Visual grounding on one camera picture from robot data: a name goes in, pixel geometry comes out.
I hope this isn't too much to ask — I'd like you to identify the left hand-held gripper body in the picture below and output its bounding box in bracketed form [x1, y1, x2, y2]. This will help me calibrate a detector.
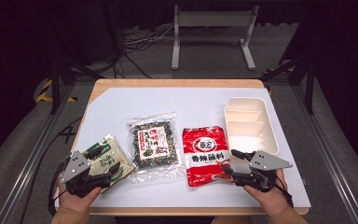
[61, 149, 113, 199]

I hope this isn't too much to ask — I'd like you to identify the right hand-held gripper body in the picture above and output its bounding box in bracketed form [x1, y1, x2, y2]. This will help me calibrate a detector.
[231, 149, 293, 192]

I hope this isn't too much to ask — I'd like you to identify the green and beige snack packet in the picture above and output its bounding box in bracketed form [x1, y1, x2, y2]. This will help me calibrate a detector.
[82, 133, 137, 194]

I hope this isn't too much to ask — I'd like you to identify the cream divided storage box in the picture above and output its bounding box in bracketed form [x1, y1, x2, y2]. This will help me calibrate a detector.
[223, 96, 280, 164]

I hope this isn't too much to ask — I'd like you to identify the red seasoning packet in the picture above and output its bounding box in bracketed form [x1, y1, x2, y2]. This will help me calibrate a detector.
[181, 125, 235, 188]

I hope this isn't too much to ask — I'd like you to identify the person's left hand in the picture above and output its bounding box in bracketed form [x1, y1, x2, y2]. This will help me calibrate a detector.
[57, 181, 103, 214]

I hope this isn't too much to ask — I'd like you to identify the person's right hand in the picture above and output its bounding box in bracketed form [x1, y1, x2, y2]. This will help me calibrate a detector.
[243, 169, 288, 217]

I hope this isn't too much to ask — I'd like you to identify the clear dried seaweed packet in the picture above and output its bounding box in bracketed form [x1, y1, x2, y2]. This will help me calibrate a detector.
[125, 111, 186, 185]

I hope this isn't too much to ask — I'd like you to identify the yellow and black floor tape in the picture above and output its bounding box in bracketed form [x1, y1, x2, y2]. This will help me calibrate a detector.
[35, 78, 77, 104]

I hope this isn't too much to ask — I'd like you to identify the white table sheet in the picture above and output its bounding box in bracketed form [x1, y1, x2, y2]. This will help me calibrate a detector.
[54, 87, 311, 209]

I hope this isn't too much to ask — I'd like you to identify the white metal stand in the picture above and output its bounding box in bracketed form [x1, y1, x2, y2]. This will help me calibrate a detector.
[171, 4, 260, 71]

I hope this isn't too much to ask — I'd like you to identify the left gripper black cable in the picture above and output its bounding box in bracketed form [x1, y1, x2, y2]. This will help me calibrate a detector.
[47, 157, 71, 217]

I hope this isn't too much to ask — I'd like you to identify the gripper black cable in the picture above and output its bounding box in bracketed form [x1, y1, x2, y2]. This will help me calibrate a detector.
[273, 178, 295, 209]
[47, 157, 71, 217]

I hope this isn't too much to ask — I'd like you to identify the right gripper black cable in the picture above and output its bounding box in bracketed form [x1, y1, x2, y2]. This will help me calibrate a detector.
[273, 178, 295, 209]

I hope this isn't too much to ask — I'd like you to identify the aluminium floor rail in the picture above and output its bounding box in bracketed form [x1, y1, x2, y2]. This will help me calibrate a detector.
[292, 83, 358, 224]
[0, 83, 76, 224]

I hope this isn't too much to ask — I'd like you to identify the black metal frame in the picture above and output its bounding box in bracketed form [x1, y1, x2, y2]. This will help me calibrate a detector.
[48, 0, 106, 115]
[260, 0, 316, 115]

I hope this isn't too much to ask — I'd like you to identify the bundle of floor cables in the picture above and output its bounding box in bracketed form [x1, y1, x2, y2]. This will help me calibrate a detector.
[113, 26, 175, 78]

